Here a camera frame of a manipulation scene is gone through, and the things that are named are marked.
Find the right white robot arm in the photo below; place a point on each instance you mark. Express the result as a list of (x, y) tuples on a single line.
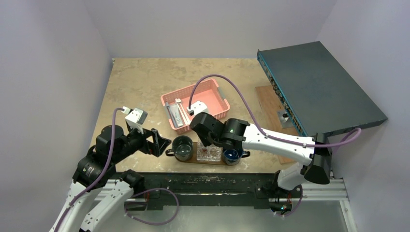
[(312, 159)]

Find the wooden board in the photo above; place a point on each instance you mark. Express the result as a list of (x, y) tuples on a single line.
[(271, 105)]

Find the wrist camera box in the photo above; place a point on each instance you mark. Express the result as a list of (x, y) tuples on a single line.
[(134, 118), (198, 107)]

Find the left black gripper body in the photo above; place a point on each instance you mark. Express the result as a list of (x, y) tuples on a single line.
[(136, 140)]

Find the dark network switch box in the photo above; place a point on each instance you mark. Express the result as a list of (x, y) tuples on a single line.
[(318, 94)]

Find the black aluminium base frame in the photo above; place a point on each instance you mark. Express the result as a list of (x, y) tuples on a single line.
[(156, 190)]

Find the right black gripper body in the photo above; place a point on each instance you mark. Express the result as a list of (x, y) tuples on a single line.
[(198, 123)]

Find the blue enamel mug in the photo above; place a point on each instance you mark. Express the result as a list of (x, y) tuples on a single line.
[(233, 156)]

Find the metal bracket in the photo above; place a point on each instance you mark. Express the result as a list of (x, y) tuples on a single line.
[(284, 119)]

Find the clear plastic holder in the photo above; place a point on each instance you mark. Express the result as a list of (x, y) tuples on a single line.
[(211, 158)]

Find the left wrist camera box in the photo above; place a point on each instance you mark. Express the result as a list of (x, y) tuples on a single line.
[(134, 118)]

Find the pink plastic basket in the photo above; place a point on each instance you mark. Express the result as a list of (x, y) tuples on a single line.
[(208, 94)]

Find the oval wooden tray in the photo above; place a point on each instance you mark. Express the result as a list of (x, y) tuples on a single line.
[(193, 159)]

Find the dark green enamel mug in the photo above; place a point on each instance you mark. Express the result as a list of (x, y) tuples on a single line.
[(182, 148)]

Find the white red-capped toothpaste tube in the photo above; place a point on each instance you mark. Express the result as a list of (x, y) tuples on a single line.
[(203, 153)]

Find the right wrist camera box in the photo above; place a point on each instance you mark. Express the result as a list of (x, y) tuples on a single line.
[(198, 107)]

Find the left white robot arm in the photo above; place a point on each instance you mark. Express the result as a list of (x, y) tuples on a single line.
[(94, 171)]

